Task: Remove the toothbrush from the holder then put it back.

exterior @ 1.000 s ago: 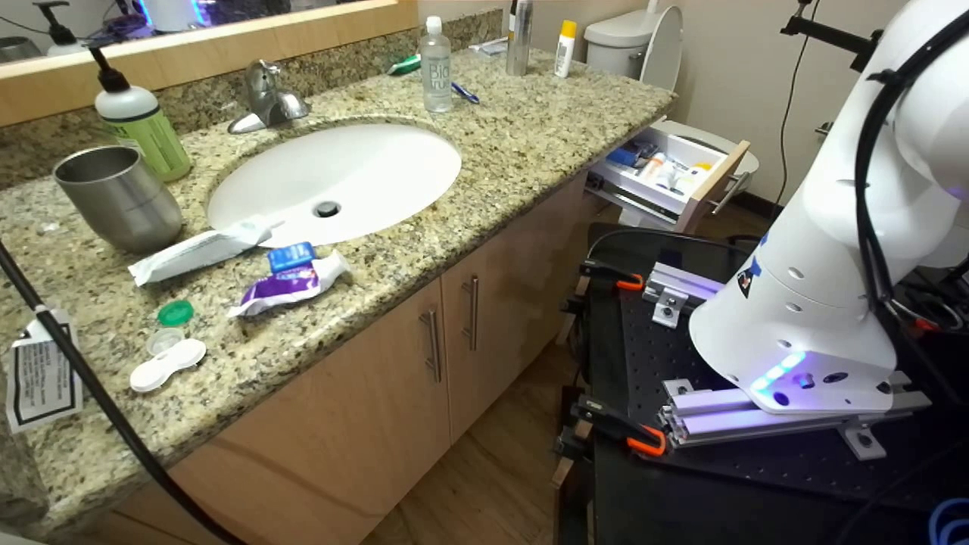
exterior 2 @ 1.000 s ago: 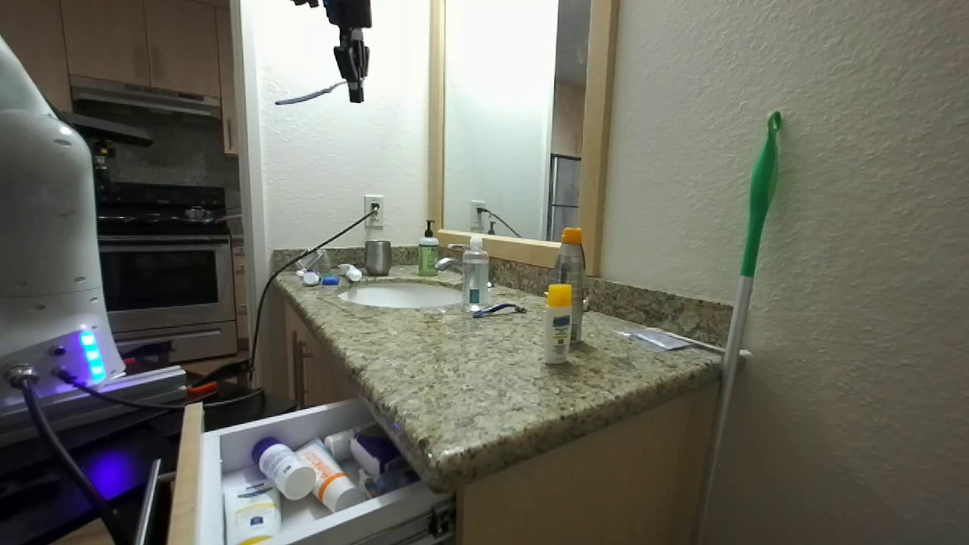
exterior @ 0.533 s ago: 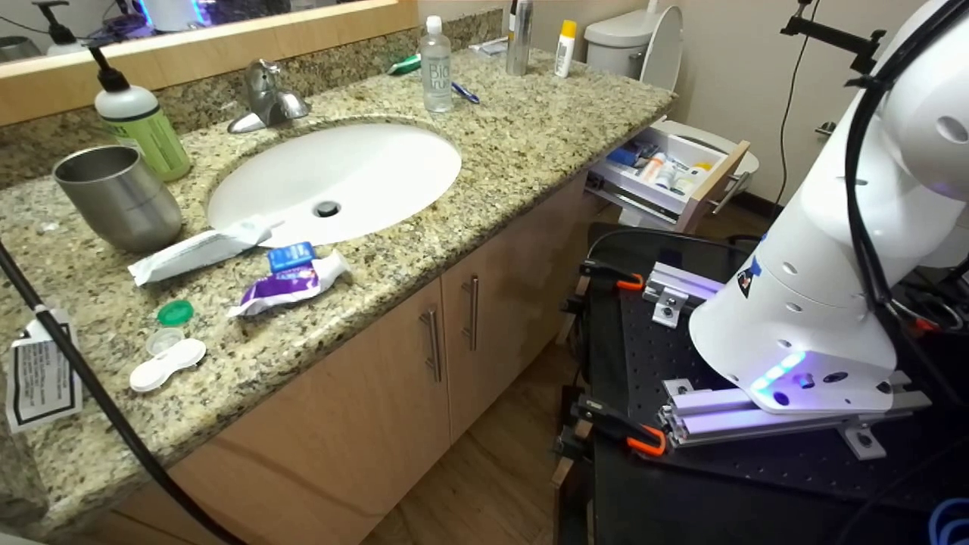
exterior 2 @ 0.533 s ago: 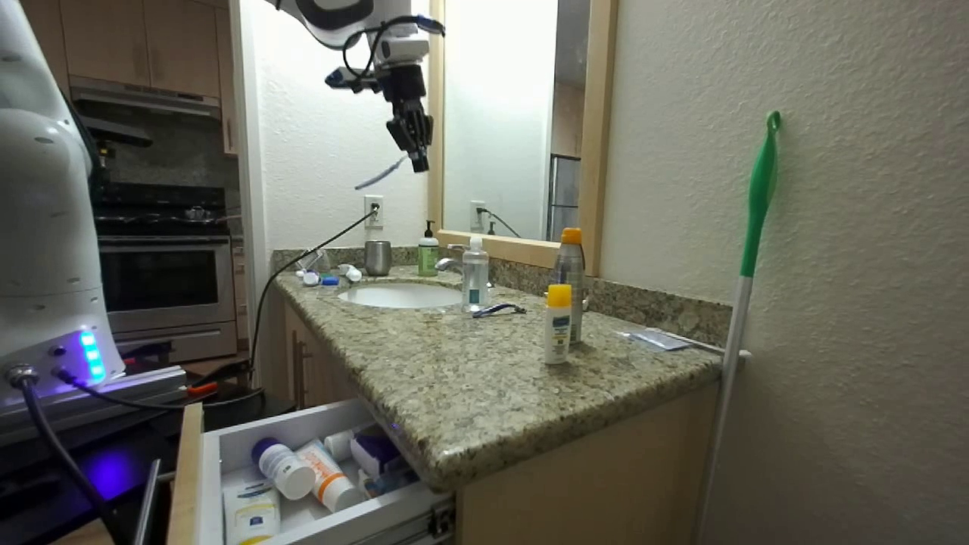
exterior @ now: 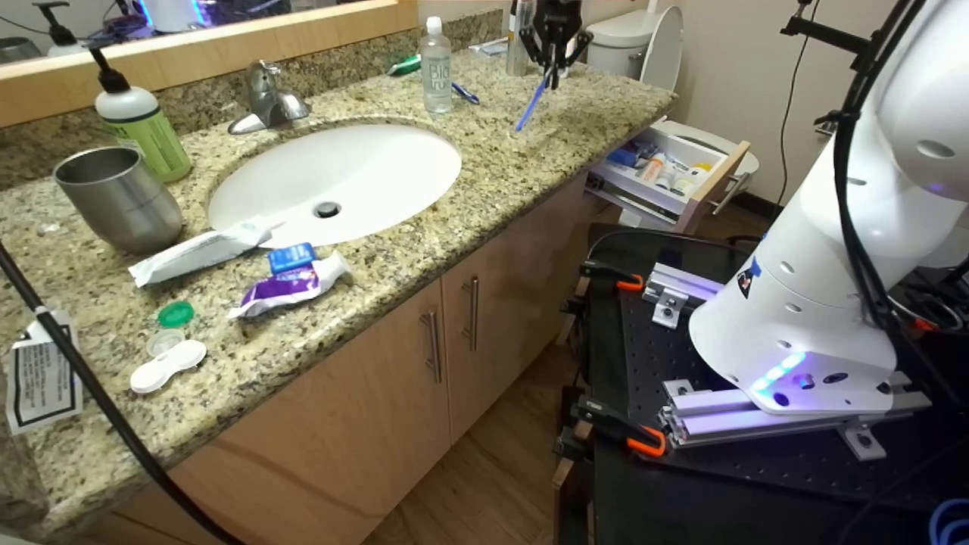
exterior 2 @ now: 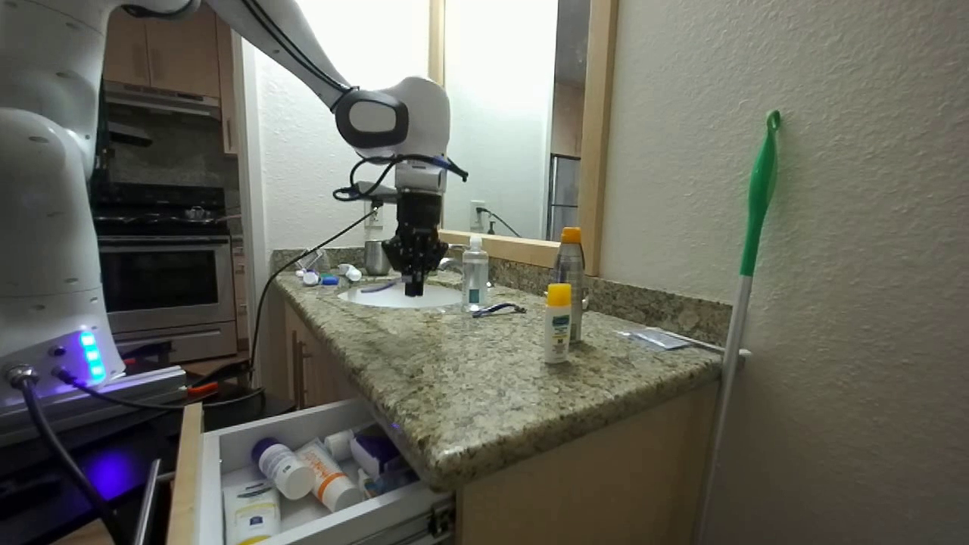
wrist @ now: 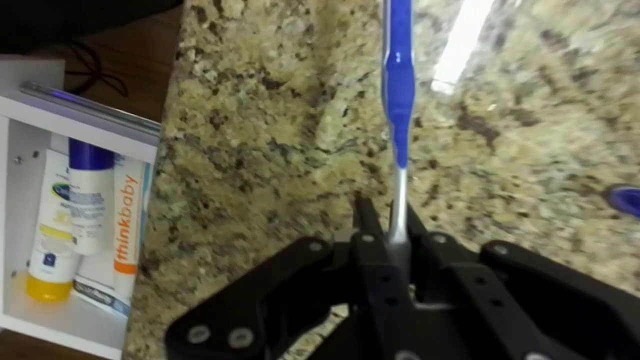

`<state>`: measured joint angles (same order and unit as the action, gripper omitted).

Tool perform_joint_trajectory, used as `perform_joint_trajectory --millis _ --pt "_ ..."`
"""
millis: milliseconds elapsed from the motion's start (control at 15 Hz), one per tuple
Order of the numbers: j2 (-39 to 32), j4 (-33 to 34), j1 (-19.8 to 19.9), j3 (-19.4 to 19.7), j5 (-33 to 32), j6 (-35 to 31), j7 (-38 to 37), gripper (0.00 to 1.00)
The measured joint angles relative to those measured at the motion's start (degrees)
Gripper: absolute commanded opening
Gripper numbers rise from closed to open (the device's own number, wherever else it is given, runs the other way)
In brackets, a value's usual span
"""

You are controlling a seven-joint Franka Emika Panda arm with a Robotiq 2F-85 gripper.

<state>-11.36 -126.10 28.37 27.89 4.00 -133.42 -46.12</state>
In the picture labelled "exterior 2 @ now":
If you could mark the white toothpaste tube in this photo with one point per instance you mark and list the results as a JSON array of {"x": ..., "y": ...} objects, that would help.
[{"x": 349, "y": 273}]

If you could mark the white flat packet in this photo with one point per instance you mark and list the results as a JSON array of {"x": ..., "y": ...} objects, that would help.
[{"x": 656, "y": 336}]

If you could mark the white box blue label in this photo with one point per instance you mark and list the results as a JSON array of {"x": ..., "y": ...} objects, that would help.
[{"x": 253, "y": 517}]

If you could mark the black robot cart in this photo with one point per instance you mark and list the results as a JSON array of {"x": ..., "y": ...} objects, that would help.
[{"x": 40, "y": 502}]

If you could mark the small blue packet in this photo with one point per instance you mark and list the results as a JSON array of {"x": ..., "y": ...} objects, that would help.
[{"x": 329, "y": 279}]

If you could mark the wooden kitchen wall cabinet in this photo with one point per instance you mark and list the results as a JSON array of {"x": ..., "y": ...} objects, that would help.
[{"x": 160, "y": 48}]

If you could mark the white bottle yellow cap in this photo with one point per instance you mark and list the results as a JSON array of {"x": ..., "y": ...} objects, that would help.
[{"x": 558, "y": 327}]

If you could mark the clear plastic bottle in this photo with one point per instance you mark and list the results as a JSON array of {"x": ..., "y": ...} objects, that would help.
[{"x": 477, "y": 277}]

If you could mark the white pill bottle blue cap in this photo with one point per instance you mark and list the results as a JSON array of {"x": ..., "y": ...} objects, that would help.
[{"x": 286, "y": 469}]

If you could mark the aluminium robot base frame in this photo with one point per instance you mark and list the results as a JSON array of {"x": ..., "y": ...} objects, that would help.
[{"x": 141, "y": 381}]

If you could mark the wooden vanity cabinet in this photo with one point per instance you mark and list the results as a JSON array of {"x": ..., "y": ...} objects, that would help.
[{"x": 586, "y": 474}]

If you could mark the grey spray can orange cap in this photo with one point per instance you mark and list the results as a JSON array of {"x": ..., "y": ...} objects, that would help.
[{"x": 573, "y": 263}]

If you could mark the blue purple small box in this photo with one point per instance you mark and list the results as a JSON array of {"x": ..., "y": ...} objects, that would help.
[{"x": 373, "y": 455}]

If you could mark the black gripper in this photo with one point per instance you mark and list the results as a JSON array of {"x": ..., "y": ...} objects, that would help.
[{"x": 420, "y": 217}]

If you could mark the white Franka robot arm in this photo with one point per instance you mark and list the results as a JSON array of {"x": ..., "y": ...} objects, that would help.
[{"x": 50, "y": 202}]

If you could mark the stainless steel oven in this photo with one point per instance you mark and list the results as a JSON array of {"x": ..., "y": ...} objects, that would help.
[{"x": 167, "y": 281}]

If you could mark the open white vanity drawer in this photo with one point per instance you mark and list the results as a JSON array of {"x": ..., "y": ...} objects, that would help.
[{"x": 186, "y": 474}]

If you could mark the white oval sink basin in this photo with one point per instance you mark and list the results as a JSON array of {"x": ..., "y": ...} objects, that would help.
[{"x": 369, "y": 298}]

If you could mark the orange white cream tube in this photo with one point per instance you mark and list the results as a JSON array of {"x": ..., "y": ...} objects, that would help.
[{"x": 329, "y": 480}]

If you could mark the dark blue slim stick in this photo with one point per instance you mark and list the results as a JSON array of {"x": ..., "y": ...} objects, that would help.
[{"x": 500, "y": 307}]

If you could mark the orange clamp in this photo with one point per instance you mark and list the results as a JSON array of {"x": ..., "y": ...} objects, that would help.
[{"x": 202, "y": 389}]

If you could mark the wood framed wall mirror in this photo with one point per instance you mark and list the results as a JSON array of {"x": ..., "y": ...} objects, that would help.
[{"x": 500, "y": 102}]

